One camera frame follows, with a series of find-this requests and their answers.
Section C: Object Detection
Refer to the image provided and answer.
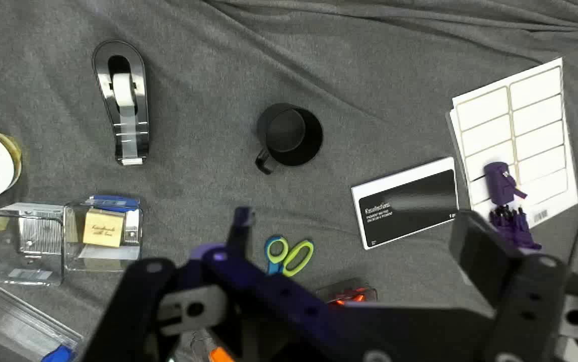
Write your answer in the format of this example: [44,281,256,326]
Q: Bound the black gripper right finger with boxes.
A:
[447,210,578,362]

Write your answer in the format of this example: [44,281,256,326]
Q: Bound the white label sheet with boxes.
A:
[446,57,578,231]

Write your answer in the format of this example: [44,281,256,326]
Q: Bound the purple folded umbrella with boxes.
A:
[479,158,545,253]

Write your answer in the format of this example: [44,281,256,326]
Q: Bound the black cup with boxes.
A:
[253,100,325,177]

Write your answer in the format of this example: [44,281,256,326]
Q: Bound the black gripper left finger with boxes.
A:
[78,256,235,362]

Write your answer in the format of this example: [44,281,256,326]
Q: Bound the blue and green scissors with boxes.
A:
[263,233,318,280]

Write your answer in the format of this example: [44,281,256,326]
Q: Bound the small blue object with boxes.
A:
[40,342,76,362]

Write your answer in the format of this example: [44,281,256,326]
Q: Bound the clear box with sticky notes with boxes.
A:
[63,194,148,273]

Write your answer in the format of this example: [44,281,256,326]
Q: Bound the orange object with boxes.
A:
[205,343,235,362]

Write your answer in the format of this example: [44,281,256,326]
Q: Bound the gray tablecloth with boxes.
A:
[0,0,578,362]

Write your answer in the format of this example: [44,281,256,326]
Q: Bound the black tape dispenser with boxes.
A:
[90,38,151,169]

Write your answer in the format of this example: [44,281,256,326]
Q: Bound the empty clear plastic box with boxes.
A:
[0,202,69,289]

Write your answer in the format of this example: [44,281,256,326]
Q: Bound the long clear container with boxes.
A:
[0,266,86,362]

